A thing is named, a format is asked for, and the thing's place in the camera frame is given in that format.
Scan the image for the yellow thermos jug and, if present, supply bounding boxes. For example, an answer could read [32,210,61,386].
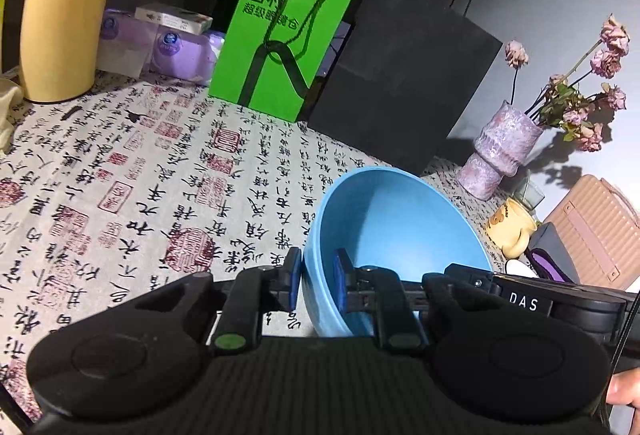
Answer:
[19,0,133,103]

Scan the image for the green paper bag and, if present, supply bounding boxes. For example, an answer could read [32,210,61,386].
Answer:
[207,0,357,123]

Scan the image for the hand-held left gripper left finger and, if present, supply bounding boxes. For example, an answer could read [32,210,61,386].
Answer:
[117,247,304,359]

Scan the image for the calligraphy printed tablecloth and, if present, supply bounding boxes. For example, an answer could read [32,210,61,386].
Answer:
[0,67,551,421]

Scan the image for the pink small suitcase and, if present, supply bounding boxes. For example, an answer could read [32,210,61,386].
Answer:
[542,174,640,286]

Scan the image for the grey and purple cloth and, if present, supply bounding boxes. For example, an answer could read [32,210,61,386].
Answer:
[522,221,581,283]

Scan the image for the small white box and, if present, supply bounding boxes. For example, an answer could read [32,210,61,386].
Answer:
[134,4,213,36]

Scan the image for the white latex glove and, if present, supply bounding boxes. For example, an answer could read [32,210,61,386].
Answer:
[0,75,26,156]

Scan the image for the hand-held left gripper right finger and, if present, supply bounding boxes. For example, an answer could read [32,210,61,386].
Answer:
[334,247,526,359]

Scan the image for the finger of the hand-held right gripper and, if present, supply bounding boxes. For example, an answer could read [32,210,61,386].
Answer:
[444,264,501,296]

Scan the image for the blue bowl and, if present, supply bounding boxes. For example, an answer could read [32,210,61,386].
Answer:
[302,166,493,338]

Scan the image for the dried pink rose bouquet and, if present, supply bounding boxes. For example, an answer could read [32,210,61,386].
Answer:
[504,14,628,153]

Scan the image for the black paper bag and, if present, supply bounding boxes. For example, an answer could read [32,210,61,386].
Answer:
[306,0,503,176]

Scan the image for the clear drinking glass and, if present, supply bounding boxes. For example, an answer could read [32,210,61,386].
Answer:
[512,175,546,210]

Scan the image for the person's right hand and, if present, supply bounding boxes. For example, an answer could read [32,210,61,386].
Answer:
[606,364,640,411]

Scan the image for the yellow mug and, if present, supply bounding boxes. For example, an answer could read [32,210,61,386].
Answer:
[486,197,538,260]

